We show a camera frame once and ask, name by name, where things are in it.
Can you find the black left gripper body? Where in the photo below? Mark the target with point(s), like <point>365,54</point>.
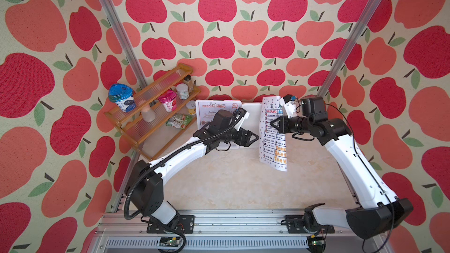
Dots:
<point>235,135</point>

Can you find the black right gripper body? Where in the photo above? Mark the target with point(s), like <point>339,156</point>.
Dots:
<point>298,125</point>

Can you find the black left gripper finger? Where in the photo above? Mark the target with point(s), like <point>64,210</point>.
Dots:
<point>248,142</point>
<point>248,136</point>

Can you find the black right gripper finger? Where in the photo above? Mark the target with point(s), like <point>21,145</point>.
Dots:
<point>280,122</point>
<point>283,130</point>

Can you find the white dotted menu sheet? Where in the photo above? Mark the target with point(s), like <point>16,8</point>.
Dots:
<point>272,144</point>

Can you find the restaurant special menu sheet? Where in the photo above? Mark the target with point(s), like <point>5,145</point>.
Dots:
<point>211,107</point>

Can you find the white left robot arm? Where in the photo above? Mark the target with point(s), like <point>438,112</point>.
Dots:
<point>145,188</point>

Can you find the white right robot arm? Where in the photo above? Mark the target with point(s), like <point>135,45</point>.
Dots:
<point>379,208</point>

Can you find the right white rack box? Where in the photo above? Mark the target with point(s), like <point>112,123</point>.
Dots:
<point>253,122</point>

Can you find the green snack packet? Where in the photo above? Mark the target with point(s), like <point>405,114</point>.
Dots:
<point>179,121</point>

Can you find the white lidded jar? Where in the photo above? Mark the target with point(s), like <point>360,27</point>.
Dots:
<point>182,90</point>

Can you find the black capped glass jar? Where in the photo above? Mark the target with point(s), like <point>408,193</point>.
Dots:
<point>189,82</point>

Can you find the pink lidded cup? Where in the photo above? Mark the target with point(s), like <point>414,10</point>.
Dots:
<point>168,100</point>

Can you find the wooden spice shelf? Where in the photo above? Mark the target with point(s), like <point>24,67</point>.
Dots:
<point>155,105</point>

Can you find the clear plastic bottle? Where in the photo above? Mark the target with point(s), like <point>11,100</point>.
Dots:
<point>148,114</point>

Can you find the blue lidded yogurt cup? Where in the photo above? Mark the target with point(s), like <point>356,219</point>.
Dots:
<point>123,96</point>

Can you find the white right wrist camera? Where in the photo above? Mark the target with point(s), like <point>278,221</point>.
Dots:
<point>289,105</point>

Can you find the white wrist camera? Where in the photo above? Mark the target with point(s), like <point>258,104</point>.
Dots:
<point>289,105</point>
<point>240,115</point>

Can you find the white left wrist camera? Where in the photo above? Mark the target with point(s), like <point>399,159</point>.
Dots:
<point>240,115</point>

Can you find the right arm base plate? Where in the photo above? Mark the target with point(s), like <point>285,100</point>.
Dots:
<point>297,224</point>

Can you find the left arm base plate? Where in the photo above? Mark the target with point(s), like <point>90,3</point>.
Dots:
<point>183,224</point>

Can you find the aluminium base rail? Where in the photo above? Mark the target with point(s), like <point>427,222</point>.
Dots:
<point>223,231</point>

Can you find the right aluminium frame post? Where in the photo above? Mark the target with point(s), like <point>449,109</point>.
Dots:
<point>353,38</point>

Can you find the aluminium frame post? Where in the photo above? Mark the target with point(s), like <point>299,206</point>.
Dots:
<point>353,38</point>
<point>124,41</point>

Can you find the left aluminium frame post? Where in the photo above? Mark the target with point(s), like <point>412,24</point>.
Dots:
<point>124,41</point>

